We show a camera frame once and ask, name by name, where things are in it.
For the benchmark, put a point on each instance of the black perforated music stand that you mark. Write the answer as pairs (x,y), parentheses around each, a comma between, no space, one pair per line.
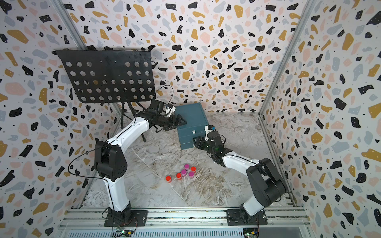
(109,76)

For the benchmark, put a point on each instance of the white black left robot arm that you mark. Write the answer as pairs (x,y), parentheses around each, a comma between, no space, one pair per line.
(110,161)

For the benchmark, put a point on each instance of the aluminium corner post right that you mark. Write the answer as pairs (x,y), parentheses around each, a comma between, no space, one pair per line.
(291,47)

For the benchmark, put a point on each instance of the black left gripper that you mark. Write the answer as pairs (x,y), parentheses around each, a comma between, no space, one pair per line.
(173,124)

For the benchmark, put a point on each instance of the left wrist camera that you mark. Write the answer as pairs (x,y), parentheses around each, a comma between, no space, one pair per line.
(161,108)

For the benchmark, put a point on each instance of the teal drawer cabinet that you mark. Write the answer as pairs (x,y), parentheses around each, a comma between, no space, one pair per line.
(196,120)

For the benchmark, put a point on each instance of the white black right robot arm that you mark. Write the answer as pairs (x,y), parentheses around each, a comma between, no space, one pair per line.
(266,183)

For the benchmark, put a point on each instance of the green circuit board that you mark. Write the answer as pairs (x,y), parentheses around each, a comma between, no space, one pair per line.
(123,233)

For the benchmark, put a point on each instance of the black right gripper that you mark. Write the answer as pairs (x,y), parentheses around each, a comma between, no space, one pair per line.
(201,141)

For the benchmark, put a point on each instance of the aluminium corner post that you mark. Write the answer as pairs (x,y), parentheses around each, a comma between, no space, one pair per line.
(291,47)
(58,5)

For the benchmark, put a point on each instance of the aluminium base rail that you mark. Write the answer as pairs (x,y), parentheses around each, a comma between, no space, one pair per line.
(273,222)

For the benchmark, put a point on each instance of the aluminium corner post left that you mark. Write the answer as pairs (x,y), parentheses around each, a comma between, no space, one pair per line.
(58,5)

